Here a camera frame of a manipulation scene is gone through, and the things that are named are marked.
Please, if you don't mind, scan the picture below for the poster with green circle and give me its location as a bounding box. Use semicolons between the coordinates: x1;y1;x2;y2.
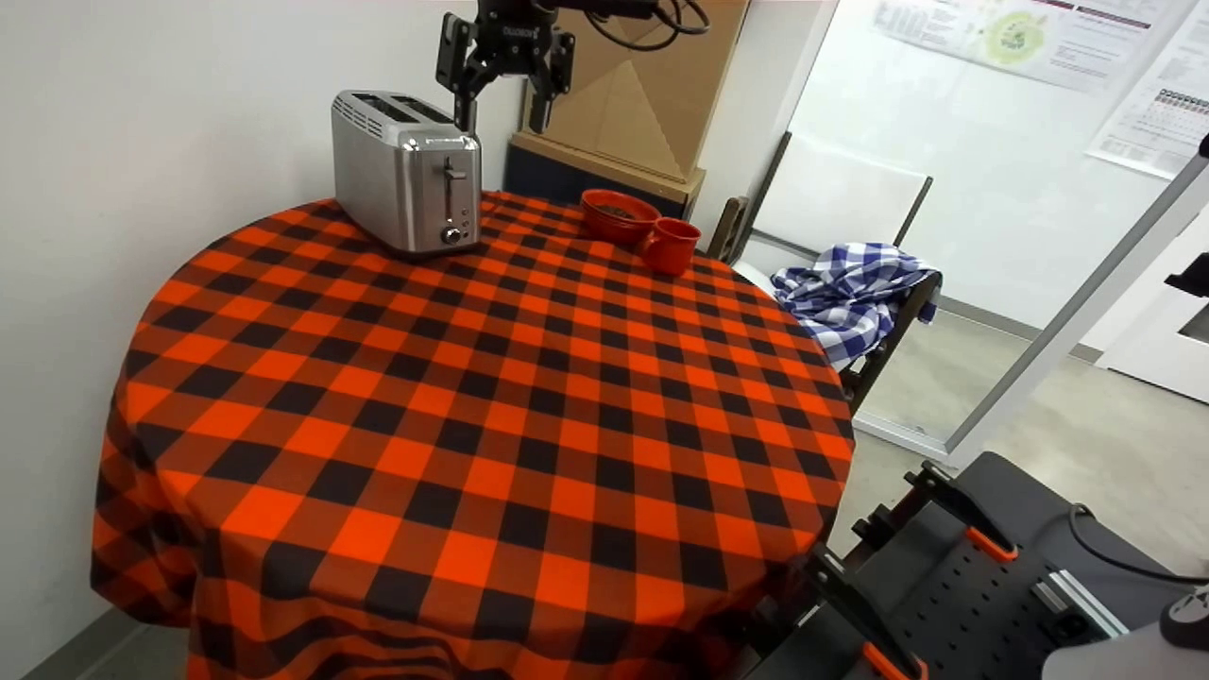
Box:
872;0;1190;91

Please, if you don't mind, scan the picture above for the red bowl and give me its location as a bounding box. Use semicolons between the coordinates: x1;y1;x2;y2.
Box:
580;188;656;248

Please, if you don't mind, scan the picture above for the silver two-slot toaster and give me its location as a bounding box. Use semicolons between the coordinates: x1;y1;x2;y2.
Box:
333;91;478;256

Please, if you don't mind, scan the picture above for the grey metal pole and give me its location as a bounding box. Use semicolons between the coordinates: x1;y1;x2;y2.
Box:
945;135;1209;469

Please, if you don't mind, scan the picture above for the blue white checkered cloth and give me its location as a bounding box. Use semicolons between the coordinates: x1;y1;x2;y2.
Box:
769;243;929;370

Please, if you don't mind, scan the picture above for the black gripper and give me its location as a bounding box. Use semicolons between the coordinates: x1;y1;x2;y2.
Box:
435;0;575;135

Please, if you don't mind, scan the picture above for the red cup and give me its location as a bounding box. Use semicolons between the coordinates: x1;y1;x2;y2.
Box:
643;214;697;281

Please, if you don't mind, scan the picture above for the black cart with orange trim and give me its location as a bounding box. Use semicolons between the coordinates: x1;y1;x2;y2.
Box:
738;452;1205;680

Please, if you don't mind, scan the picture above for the red black checkered tablecloth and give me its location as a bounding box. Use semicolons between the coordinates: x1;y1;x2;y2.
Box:
90;194;855;680

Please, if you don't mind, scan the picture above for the brown cardboard box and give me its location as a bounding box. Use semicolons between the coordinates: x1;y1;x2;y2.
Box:
520;0;749;200

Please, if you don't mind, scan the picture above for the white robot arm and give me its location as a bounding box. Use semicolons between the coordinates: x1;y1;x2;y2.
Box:
435;0;656;134

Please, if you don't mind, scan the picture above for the white whiteboard panel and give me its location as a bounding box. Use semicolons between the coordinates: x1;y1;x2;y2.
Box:
754;135;933;248

